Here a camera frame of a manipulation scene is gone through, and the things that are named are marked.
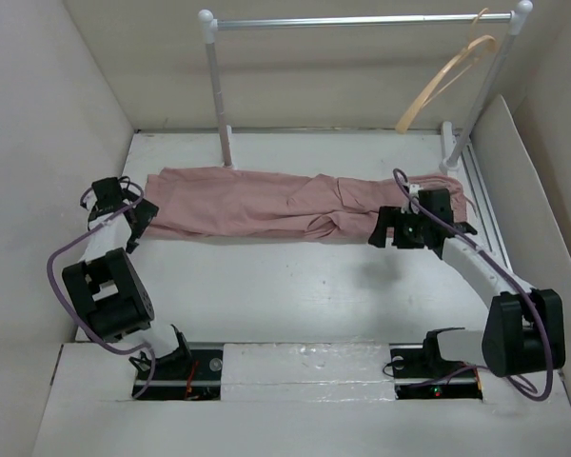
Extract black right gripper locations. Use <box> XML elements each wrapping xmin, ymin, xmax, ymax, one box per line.
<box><xmin>368</xmin><ymin>205</ymin><xmax>430</xmax><ymax>248</ymax></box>

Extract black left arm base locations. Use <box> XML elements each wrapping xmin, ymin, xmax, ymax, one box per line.
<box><xmin>129</xmin><ymin>346</ymin><xmax>224</xmax><ymax>402</ymax></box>

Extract beige wooden hanger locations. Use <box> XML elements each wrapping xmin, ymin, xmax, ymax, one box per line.
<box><xmin>395</xmin><ymin>8</ymin><xmax>498</xmax><ymax>134</ymax></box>

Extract white clothes rack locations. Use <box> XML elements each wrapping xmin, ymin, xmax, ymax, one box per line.
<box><xmin>193</xmin><ymin>1</ymin><xmax>533</xmax><ymax>174</ymax></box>

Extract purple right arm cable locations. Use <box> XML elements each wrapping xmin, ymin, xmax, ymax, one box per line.
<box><xmin>391</xmin><ymin>167</ymin><xmax>555</xmax><ymax>401</ymax></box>

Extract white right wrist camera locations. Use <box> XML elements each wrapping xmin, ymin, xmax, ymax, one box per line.
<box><xmin>407</xmin><ymin>183</ymin><xmax>423</xmax><ymax>197</ymax></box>

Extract pink trousers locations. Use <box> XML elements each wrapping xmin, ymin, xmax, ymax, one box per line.
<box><xmin>144</xmin><ymin>165</ymin><xmax>477</xmax><ymax>245</ymax></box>

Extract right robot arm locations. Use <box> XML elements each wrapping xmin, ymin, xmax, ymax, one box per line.
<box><xmin>368</xmin><ymin>189</ymin><xmax>566</xmax><ymax>378</ymax></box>

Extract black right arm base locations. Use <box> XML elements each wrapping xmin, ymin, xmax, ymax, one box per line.
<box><xmin>383</xmin><ymin>328</ymin><xmax>483</xmax><ymax>401</ymax></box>

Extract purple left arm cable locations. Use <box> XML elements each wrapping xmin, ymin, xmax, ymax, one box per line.
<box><xmin>46</xmin><ymin>176</ymin><xmax>158</xmax><ymax>397</ymax></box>

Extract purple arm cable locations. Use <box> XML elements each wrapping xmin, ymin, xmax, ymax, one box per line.
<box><xmin>391</xmin><ymin>167</ymin><xmax>555</xmax><ymax>401</ymax></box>
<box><xmin>46</xmin><ymin>176</ymin><xmax>158</xmax><ymax>397</ymax></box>

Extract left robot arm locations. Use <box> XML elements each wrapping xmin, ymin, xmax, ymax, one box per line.
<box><xmin>62</xmin><ymin>176</ymin><xmax>193</xmax><ymax>378</ymax></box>

